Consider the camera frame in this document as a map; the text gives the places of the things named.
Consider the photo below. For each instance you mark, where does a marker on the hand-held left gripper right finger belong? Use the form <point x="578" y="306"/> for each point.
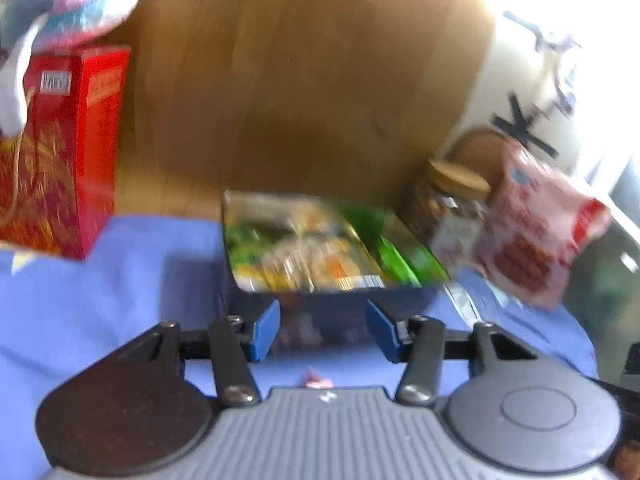
<point x="382" y="331"/>

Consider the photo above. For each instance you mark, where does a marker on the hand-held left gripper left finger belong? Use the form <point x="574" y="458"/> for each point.
<point x="265" y="331"/>

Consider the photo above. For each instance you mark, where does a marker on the black tin box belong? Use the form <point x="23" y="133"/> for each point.
<point x="320" y="320"/>

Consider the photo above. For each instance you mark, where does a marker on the green snack packet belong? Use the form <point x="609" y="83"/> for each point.
<point x="400" y="255"/>

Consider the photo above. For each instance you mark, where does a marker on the yellow-edged snack packet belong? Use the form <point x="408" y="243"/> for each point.
<point x="320" y="266"/>

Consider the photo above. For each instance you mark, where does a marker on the clear bread packet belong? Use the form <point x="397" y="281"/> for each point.
<point x="300" y="216"/>

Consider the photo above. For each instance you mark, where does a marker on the small pink wrapper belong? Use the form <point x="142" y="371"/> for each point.
<point x="316" y="379"/>

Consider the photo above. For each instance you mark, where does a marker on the blue printed cloth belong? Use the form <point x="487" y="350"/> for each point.
<point x="150" y="285"/>

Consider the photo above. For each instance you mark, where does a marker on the clear nut jar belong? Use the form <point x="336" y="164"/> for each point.
<point x="450" y="200"/>

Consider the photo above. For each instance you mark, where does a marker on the pink snack bag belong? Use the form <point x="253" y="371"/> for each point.
<point x="525" y="240"/>

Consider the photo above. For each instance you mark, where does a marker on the dark green cloth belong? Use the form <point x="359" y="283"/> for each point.
<point x="600" y="320"/>

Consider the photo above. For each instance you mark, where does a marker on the black tape strip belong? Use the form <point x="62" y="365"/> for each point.
<point x="520" y="115"/>
<point x="525" y="132"/>

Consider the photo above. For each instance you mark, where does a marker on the red gift bag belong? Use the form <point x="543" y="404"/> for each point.
<point x="90" y="160"/>

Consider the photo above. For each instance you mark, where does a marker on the pink blue plush toy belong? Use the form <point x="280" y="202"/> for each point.
<point x="65" y="0"/>

